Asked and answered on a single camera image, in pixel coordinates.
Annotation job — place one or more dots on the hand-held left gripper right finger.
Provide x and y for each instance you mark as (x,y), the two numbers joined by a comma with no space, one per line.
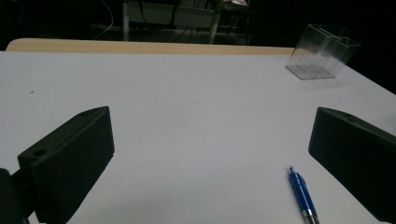
(358,155)

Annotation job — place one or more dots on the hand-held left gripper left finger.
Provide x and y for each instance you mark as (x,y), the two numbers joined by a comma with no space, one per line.
(71,161)

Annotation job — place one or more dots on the blue pen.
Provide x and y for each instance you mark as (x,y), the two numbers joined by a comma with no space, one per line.
(301,193)

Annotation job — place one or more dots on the clear plastic pen holder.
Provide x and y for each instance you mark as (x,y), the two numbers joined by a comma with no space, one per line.
(322,53)

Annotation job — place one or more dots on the white metal table frame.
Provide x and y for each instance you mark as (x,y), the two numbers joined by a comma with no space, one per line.
(171,18)

